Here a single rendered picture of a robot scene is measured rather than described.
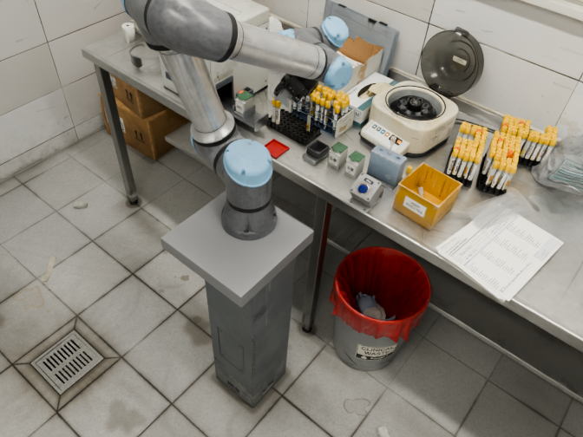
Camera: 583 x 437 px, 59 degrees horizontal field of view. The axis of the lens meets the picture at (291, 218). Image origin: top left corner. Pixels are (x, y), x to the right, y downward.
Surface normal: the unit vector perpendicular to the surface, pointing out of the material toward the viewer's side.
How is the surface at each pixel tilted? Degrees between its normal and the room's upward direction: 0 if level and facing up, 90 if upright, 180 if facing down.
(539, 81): 90
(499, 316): 0
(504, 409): 0
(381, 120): 90
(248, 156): 7
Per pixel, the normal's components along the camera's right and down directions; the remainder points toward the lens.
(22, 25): 0.77, 0.49
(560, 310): 0.05, -0.69
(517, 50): -0.63, 0.54
